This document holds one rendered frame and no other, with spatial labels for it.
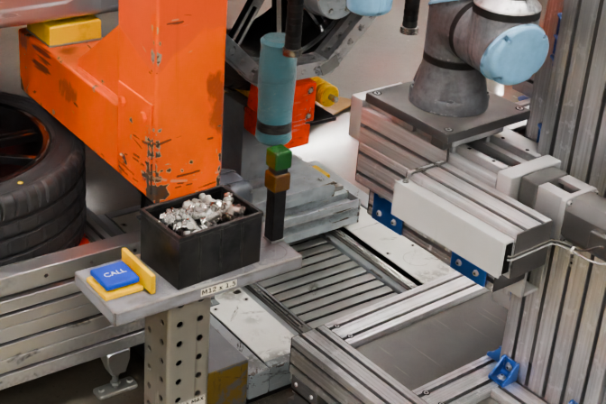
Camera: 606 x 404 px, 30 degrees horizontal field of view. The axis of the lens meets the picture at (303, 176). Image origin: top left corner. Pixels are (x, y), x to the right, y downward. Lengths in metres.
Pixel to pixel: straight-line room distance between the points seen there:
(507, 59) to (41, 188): 1.05
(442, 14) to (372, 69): 2.51
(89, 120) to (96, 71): 0.11
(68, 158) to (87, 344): 0.41
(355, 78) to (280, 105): 1.80
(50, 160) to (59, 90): 0.19
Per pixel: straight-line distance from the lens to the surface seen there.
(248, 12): 2.80
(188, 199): 2.28
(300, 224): 3.06
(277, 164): 2.26
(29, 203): 2.45
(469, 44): 1.98
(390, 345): 2.50
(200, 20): 2.22
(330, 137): 3.92
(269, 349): 2.68
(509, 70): 1.95
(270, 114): 2.66
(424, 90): 2.10
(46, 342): 2.48
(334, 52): 2.87
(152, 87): 2.23
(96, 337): 2.54
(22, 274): 2.37
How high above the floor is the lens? 1.64
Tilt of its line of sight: 27 degrees down
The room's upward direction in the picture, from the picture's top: 4 degrees clockwise
